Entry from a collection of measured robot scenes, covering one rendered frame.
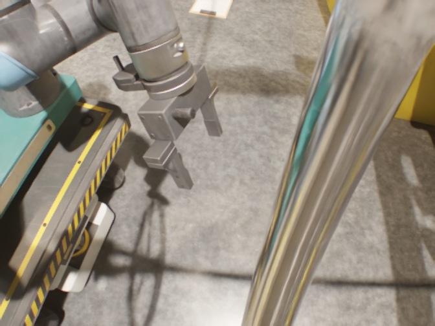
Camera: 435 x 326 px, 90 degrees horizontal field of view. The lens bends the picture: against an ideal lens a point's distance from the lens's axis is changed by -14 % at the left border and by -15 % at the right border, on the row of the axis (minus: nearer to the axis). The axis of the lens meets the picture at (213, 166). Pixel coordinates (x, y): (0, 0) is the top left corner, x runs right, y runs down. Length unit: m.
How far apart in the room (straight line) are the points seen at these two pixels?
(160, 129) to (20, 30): 0.21
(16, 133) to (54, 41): 0.30
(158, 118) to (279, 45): 1.27
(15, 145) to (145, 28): 0.40
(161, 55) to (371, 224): 0.95
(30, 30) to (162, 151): 0.22
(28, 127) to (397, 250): 1.20
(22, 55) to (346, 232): 1.00
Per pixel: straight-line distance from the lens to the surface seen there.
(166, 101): 0.35
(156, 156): 0.35
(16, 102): 0.63
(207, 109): 0.47
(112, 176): 0.82
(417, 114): 1.52
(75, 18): 0.39
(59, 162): 0.67
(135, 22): 0.32
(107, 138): 0.66
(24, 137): 0.62
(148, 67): 0.34
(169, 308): 0.83
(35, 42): 0.37
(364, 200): 1.10
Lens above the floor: 0.83
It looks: 61 degrees down
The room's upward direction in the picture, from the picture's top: 8 degrees clockwise
